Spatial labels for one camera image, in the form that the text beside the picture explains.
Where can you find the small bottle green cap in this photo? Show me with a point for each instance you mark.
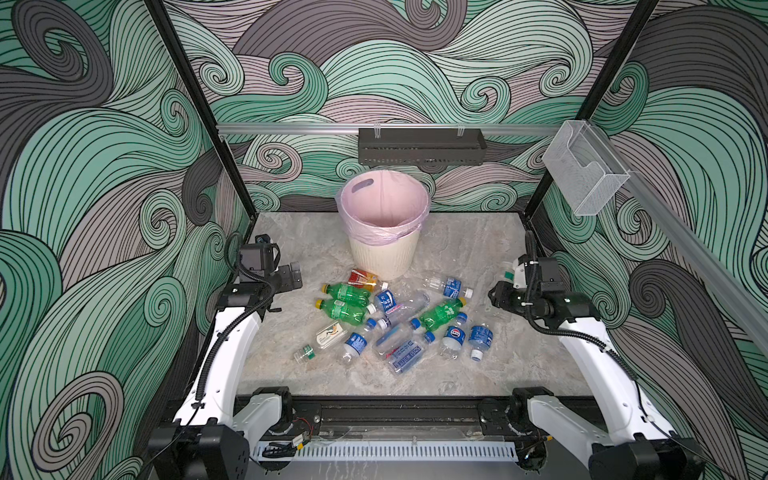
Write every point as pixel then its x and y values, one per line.
pixel 323 339

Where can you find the aluminium rail back wall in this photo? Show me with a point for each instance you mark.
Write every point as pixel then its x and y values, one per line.
pixel 305 128

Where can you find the aluminium rail wall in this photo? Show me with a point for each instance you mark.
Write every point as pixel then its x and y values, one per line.
pixel 305 128
pixel 657 186

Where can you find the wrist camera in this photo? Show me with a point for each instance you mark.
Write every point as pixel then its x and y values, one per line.
pixel 515 272
pixel 260 258

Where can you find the clear Ganten bottle white cap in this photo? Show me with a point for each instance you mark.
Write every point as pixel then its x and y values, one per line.
pixel 405 310

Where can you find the aluminium rail right wall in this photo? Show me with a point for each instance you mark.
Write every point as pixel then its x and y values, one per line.
pixel 657 186

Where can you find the pink plastic bin liner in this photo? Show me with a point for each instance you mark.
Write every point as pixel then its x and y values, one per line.
pixel 380 207

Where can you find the short blue label bottle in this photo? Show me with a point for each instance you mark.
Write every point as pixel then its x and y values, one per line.
pixel 480 340

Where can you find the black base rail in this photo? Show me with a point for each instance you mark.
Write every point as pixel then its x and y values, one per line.
pixel 331 417

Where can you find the black wall shelf tray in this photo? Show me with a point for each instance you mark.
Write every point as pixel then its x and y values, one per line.
pixel 416 146

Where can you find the cream ribbed waste bin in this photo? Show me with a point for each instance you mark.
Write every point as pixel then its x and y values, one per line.
pixel 389 262

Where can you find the blue label bottle white cap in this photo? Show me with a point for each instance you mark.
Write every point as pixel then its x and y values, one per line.
pixel 386 299

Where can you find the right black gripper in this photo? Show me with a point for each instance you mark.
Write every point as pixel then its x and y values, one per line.
pixel 502 295

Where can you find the green bottle yellow cap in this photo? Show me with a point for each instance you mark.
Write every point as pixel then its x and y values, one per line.
pixel 342 311
pixel 347 293
pixel 442 313

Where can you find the clear bottle blue label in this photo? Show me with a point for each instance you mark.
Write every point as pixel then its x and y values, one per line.
pixel 448 286

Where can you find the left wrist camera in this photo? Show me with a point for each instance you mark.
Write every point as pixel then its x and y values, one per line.
pixel 260 258

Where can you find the clear acrylic wall holder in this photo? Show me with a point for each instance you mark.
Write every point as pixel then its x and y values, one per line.
pixel 585 166

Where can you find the sky label clear bottle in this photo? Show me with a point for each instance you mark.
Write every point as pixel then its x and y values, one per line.
pixel 410 352

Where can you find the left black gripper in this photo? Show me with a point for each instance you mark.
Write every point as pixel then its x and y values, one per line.
pixel 287 282

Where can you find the Pepsi bottle blue cap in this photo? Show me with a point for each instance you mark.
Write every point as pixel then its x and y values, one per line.
pixel 454 337

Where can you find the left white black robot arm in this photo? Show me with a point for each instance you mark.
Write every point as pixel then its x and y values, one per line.
pixel 208 437

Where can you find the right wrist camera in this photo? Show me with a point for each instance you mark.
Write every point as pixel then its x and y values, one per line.
pixel 515 272

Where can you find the white slotted cable duct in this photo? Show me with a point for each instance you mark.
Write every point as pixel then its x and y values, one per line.
pixel 362 451

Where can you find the red yellow label bottle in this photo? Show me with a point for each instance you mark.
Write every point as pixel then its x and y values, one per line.
pixel 365 280

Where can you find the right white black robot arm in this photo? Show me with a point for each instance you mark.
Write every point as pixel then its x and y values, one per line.
pixel 635 440

